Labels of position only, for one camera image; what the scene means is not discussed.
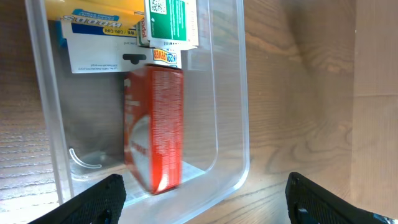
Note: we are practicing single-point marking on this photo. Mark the blue white box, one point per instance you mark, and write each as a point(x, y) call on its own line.
point(92, 50)

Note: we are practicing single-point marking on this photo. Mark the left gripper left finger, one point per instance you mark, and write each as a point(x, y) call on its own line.
point(101, 203)

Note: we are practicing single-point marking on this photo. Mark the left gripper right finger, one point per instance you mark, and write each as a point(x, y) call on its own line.
point(308, 202)

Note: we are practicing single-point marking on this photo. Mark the white green box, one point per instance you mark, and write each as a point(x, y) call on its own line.
point(169, 24)

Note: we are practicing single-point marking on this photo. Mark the red box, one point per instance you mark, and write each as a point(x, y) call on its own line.
point(153, 126)

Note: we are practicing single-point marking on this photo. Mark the yellow blue box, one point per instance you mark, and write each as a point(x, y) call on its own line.
point(107, 17)

